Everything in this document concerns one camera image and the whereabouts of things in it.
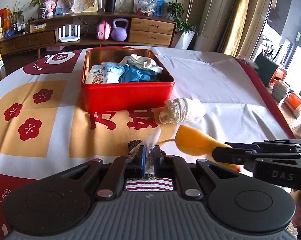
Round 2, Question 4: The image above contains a bagged brown hair scrunchie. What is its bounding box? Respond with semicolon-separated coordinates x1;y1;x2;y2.
128;126;161;180

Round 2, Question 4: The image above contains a yellow rubber duck toy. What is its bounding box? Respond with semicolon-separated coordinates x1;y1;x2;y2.
158;124;242;172

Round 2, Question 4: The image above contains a cream knitted cloth roll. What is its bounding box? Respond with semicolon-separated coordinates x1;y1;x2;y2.
159;98;206;124

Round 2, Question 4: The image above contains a blue rubber glove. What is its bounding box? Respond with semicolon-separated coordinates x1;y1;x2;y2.
118;64;157;83

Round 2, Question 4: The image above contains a cartoon print face mask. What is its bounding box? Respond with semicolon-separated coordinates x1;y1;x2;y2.
85;62;125;85

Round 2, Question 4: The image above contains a white tulle mesh fabric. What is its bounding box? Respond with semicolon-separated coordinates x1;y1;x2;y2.
119;54;163;74

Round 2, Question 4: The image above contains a person right hand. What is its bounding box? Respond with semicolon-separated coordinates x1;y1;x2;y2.
291;189;301;228

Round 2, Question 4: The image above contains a red metal tin box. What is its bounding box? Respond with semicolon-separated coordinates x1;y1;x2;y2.
81;46;175;113

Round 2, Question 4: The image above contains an orange plastic stool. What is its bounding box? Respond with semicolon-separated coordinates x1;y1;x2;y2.
269;67;287;88

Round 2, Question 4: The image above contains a dark green storage bin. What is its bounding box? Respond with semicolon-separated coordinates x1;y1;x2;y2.
255;54;279;87

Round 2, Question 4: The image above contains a white red patterned tablecloth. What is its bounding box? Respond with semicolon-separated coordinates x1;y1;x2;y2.
0;47;288;239

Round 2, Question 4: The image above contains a white plant pot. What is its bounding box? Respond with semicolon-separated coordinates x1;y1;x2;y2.
175;31;196;50

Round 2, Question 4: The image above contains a purple kettlebell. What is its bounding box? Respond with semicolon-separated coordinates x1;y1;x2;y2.
111;18;129;42

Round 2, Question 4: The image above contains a pink small suitcase toy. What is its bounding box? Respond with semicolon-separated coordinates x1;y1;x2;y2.
96;21;111;40

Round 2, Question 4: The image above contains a wooden tv cabinet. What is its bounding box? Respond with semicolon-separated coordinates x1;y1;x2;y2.
0;12;176;55

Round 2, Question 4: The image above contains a white wifi router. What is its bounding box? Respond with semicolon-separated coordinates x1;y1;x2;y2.
58;24;80;43

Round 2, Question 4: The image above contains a yellow curtain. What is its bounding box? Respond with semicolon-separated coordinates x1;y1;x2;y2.
218;0;273;58

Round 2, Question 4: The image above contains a green potted tree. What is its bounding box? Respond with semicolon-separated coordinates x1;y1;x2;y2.
166;0;198;33

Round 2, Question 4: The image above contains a blue plastic container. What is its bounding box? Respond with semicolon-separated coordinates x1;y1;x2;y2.
153;0;165;17

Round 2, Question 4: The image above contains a white standing air conditioner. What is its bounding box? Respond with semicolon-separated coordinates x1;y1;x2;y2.
194;0;238;52

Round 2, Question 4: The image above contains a black cylindrical speaker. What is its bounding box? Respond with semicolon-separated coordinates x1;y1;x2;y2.
105;0;116;12

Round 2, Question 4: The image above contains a clear plastic bag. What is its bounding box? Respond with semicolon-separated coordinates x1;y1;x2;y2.
136;0;158;17

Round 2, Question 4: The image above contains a small potted plant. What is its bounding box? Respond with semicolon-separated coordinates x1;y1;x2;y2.
29;0;46;19

